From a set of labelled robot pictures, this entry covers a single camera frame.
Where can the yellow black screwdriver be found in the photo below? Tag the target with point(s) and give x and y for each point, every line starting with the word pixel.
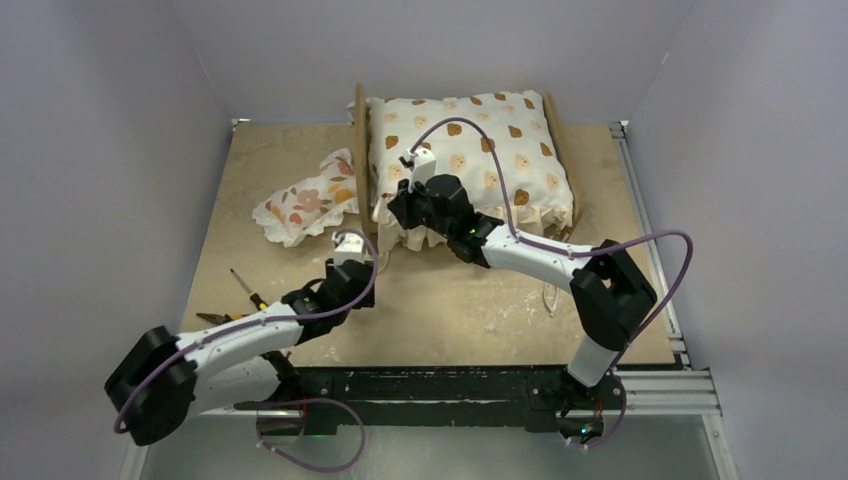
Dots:
pixel 258 302

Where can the wooden pet bed frame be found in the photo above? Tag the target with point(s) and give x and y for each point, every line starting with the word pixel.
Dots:
pixel 361 166

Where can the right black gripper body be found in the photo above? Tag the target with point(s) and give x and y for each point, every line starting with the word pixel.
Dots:
pixel 416 210

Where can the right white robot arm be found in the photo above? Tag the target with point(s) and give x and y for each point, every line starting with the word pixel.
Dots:
pixel 611 294

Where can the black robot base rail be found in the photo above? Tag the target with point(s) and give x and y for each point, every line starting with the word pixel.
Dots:
pixel 536 398

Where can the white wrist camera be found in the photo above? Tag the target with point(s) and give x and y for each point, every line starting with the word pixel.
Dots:
pixel 421 163
pixel 348 246

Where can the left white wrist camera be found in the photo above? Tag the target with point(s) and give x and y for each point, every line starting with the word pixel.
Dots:
pixel 348 246

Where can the bear print white cushion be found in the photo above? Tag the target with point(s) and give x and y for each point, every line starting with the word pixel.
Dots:
pixel 464 159

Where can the aluminium table frame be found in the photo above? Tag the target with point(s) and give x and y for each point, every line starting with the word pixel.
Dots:
pixel 675 392

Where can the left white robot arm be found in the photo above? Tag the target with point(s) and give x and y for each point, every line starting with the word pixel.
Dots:
pixel 166 378

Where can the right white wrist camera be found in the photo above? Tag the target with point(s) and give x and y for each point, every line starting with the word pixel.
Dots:
pixel 421 163

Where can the floral print small pillow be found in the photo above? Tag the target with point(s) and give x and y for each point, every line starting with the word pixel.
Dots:
pixel 308 207

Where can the yellow handled pliers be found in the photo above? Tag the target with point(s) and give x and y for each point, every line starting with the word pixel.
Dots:
pixel 219 319

